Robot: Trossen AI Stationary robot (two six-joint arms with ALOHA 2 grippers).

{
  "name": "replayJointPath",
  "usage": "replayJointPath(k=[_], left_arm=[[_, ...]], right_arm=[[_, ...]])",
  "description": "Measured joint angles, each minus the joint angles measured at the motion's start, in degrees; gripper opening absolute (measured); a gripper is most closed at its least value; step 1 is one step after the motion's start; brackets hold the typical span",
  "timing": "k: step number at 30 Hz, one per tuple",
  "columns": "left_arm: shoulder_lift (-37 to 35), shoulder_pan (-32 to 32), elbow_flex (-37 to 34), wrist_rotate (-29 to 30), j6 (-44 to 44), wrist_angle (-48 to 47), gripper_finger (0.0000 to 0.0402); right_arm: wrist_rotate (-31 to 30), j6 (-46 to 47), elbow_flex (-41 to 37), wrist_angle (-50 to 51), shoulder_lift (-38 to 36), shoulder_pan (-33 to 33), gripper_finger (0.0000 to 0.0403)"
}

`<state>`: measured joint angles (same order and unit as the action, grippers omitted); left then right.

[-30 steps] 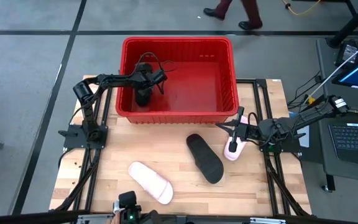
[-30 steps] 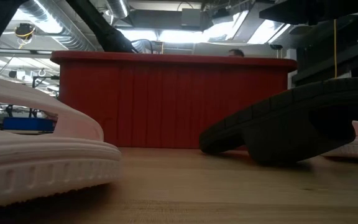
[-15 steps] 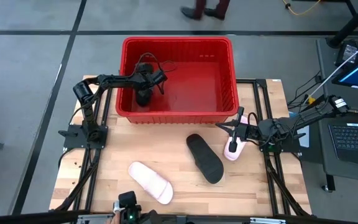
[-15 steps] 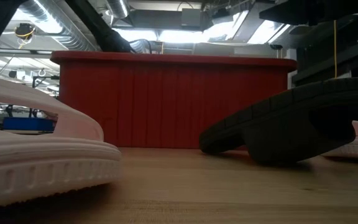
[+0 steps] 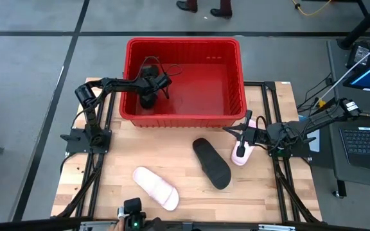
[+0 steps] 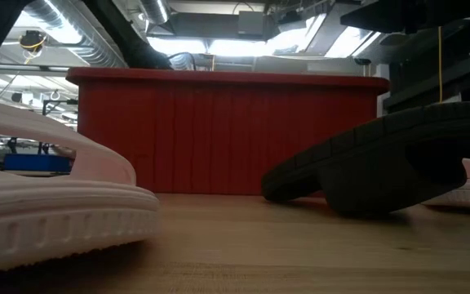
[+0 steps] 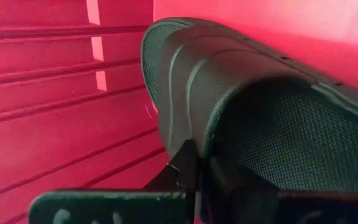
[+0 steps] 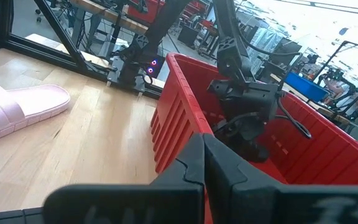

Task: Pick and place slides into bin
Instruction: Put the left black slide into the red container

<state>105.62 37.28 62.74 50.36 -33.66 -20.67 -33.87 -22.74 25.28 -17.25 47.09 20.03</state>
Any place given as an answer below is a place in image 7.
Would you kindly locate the black slide sandal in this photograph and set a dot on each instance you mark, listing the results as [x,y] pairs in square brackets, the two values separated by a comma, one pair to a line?
[228,93]

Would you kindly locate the red plastic bin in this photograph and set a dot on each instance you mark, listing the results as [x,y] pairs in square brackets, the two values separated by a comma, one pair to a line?
[57,109]

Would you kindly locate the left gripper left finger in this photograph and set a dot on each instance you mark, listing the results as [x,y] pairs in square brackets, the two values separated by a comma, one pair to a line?
[104,208]

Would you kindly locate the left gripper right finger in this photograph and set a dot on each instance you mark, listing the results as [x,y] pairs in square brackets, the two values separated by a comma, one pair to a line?
[322,208]

